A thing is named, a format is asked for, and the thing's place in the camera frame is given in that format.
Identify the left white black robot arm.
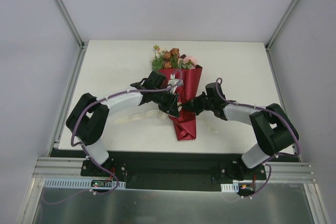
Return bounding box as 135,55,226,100
66,69,183,176

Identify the aluminium front rail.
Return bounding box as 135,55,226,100
33,157,317,184

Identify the right white cable duct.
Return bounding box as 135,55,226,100
220,183,239,193

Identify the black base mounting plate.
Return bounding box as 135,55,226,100
80,150,267,190

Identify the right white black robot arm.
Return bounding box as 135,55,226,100
182,82,299,180

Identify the aluminium frame post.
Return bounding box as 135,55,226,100
265,0,301,52
54,0,85,48

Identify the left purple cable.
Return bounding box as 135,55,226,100
41,69,184,205

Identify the orange brown rose stem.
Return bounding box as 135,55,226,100
163,48,181,69

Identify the cream printed ribbon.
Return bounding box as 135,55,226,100
114,110,218,134

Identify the right aluminium frame post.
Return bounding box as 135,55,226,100
265,0,301,52

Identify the small pink rose stem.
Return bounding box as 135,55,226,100
178,56,197,69

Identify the dark red wrapping cloth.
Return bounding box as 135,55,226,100
156,54,204,142

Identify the white rose stem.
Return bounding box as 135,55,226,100
151,45,166,70

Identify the white cable duct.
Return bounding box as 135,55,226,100
220,183,239,193
44,178,126,190

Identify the left aluminium frame post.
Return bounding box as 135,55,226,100
54,0,85,48

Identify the left white cable duct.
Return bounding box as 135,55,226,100
44,178,126,190

